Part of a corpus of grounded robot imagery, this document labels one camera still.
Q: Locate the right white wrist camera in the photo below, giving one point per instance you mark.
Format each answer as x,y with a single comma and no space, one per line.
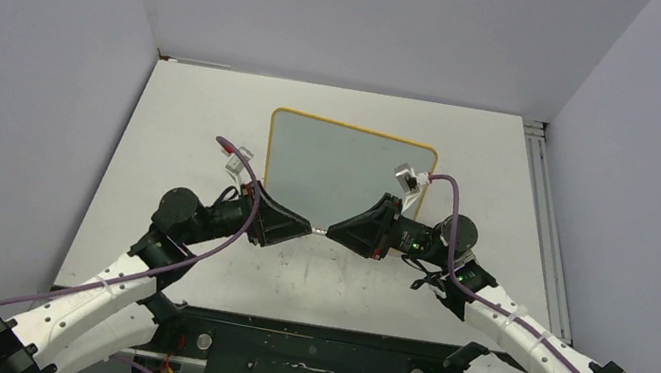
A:
413,185

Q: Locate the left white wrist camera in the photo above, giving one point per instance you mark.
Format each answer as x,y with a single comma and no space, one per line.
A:
237,159

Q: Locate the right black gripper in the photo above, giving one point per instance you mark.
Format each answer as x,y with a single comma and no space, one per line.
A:
372,232

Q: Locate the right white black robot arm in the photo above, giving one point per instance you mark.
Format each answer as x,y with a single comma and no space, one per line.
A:
465,288

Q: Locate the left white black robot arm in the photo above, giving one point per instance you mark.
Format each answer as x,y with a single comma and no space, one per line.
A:
123,306

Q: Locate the white green marker pen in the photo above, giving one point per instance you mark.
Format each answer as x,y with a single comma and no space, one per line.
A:
319,231

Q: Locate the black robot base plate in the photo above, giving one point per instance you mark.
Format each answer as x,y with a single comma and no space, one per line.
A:
390,354

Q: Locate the right aluminium rail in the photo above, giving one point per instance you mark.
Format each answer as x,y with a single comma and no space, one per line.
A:
551,255

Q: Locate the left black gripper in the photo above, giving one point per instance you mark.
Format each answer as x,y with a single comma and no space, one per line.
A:
274,223

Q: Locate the yellow framed whiteboard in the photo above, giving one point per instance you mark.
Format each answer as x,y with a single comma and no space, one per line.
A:
328,171

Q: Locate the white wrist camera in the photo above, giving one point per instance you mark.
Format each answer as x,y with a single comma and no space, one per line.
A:
413,185
237,159

